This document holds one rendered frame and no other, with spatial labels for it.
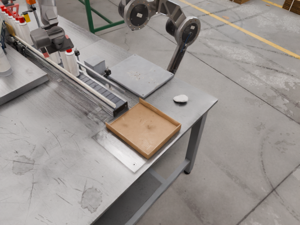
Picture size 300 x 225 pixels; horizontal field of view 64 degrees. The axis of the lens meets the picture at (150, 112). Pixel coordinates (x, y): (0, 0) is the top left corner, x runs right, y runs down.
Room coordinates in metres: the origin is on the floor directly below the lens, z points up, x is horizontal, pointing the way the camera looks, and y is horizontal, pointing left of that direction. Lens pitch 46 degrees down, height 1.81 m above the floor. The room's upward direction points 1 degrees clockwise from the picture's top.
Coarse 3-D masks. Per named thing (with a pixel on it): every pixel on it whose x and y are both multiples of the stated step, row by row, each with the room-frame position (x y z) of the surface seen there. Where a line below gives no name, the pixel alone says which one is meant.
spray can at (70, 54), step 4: (68, 52) 1.19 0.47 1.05; (72, 52) 1.20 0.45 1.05; (68, 56) 1.18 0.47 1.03; (72, 56) 1.19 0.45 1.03; (68, 60) 1.18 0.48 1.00; (72, 60) 1.18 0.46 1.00; (68, 64) 1.19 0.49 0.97; (72, 64) 1.18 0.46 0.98; (76, 64) 1.20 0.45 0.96; (72, 68) 1.18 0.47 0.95; (76, 68) 1.19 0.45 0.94; (72, 72) 1.18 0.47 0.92; (76, 72) 1.19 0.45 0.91; (76, 76) 1.18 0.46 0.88
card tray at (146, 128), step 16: (128, 112) 0.93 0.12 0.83; (144, 112) 0.93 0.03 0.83; (160, 112) 0.91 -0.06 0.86; (112, 128) 0.79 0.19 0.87; (128, 128) 0.82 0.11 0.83; (144, 128) 0.82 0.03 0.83; (160, 128) 0.82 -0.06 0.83; (176, 128) 0.79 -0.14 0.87; (144, 144) 0.71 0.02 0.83; (160, 144) 0.70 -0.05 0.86
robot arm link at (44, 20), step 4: (40, 0) 0.97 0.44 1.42; (44, 0) 0.97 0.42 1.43; (48, 0) 0.97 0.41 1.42; (52, 0) 0.98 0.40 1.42; (40, 4) 0.97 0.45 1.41; (44, 4) 0.95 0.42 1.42; (48, 4) 0.96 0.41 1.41; (52, 4) 0.97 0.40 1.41; (40, 8) 0.97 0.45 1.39; (44, 8) 0.94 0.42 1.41; (48, 8) 0.95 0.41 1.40; (52, 8) 0.95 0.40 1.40; (56, 8) 0.96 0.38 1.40; (40, 12) 0.97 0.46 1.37; (44, 12) 0.93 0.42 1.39; (56, 12) 0.95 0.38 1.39; (44, 16) 0.92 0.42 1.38; (56, 16) 0.94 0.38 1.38; (44, 20) 0.92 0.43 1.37; (44, 24) 0.94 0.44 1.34
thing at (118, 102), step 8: (16, 40) 1.63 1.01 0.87; (40, 56) 1.40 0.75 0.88; (80, 72) 1.23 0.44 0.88; (88, 80) 1.15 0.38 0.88; (96, 88) 1.08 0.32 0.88; (104, 88) 1.08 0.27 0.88; (96, 96) 1.01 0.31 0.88; (104, 96) 1.01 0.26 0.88; (112, 96) 1.01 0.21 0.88; (120, 104) 0.95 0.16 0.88
